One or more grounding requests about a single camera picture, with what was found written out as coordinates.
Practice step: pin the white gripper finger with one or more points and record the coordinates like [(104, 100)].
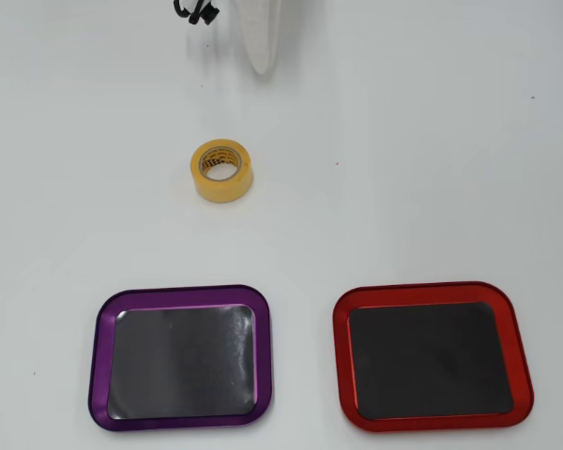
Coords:
[(262, 33)]

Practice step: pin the yellow masking tape roll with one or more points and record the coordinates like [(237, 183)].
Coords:
[(225, 192)]

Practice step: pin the purple metal tray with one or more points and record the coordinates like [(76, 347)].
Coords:
[(183, 361)]

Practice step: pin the red metal tray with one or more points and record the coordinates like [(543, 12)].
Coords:
[(431, 361)]

